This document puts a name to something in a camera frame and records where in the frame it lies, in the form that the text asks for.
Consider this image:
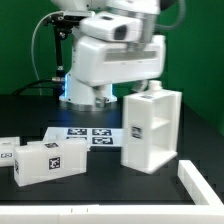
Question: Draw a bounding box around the black cable on table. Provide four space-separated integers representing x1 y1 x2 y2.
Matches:
11 78 64 97

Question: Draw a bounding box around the black camera on stand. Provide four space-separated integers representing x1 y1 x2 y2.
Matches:
44 11 94 96

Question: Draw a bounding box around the white cabinet door block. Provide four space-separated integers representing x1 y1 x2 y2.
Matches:
13 138 88 187

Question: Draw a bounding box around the white cabinet body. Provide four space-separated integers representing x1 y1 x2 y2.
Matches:
121 81 182 174

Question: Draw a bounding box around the white cabinet door panel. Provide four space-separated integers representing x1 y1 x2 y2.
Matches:
0 137 20 167

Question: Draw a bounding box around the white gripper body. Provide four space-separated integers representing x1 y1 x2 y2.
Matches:
75 35 166 87

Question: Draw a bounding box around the grey camera cable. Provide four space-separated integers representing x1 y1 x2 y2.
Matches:
30 10 64 97

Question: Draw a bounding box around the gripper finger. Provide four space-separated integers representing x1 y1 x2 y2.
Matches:
133 80 148 92
93 86 106 108

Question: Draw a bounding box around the white L-shaped workspace border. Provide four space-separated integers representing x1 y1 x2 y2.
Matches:
0 160 224 224

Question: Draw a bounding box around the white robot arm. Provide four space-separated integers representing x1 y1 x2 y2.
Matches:
51 0 186 111

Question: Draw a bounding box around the white marker sheet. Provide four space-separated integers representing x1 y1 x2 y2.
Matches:
43 127 123 147

